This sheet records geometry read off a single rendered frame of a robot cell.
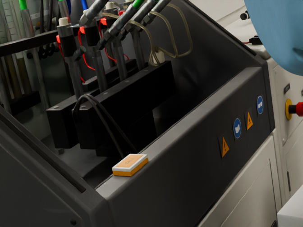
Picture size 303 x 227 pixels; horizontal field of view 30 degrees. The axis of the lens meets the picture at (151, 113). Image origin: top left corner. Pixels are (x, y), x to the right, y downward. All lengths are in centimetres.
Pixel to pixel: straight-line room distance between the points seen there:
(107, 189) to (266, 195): 58
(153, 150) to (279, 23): 52
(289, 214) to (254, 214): 68
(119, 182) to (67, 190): 9
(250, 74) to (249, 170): 20
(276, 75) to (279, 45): 95
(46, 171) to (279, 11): 44
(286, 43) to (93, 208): 41
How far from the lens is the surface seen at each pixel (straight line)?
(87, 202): 71
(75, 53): 107
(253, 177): 120
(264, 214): 127
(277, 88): 135
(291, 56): 38
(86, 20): 103
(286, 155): 141
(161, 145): 87
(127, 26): 118
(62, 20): 107
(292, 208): 55
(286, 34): 37
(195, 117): 97
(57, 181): 72
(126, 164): 79
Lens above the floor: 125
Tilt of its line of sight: 17 degrees down
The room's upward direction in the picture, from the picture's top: 11 degrees counter-clockwise
